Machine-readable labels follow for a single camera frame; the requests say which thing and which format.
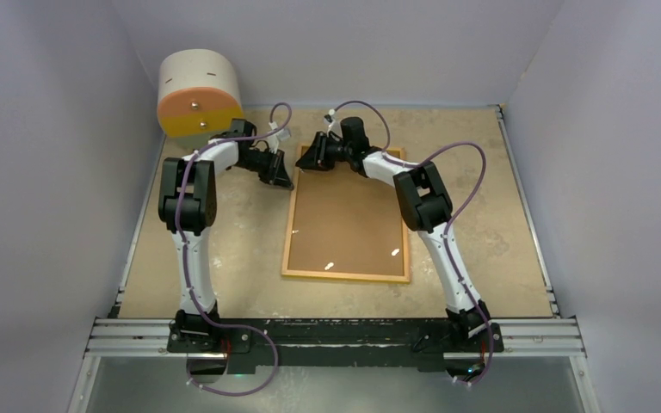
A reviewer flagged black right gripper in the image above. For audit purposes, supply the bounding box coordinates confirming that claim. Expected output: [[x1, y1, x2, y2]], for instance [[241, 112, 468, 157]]
[[295, 133, 351, 173]]

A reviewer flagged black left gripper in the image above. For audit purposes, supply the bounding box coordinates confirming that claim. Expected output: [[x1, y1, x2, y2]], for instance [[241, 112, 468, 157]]
[[235, 147, 293, 190]]

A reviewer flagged brown frame backing board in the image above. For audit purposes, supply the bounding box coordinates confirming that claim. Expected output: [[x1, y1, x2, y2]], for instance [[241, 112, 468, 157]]
[[287, 149, 407, 276]]

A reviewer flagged yellow wooden picture frame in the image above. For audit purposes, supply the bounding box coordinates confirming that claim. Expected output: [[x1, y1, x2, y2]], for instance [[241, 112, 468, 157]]
[[281, 143, 411, 285]]

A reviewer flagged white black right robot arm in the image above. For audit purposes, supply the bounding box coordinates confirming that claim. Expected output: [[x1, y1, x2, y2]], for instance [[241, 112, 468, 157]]
[[296, 112, 491, 350]]

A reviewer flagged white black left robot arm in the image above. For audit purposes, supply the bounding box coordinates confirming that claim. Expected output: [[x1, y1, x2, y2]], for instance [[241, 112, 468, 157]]
[[158, 119, 293, 352]]

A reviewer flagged white orange yellow drawer cabinet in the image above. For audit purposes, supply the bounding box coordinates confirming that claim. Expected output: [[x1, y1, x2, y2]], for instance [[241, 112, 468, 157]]
[[157, 49, 244, 151]]

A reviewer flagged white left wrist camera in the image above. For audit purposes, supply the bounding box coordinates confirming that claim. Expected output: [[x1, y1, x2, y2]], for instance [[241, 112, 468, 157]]
[[265, 121, 291, 153]]

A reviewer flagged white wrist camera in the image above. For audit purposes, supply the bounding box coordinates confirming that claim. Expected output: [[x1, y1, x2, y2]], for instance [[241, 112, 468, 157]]
[[323, 108, 337, 127], [265, 121, 291, 153]]

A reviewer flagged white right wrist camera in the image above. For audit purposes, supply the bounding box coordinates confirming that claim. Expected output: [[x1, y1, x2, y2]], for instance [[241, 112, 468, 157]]
[[323, 108, 337, 127]]

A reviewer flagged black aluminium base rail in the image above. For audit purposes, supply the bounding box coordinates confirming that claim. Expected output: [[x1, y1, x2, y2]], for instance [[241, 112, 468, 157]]
[[86, 318, 585, 376]]

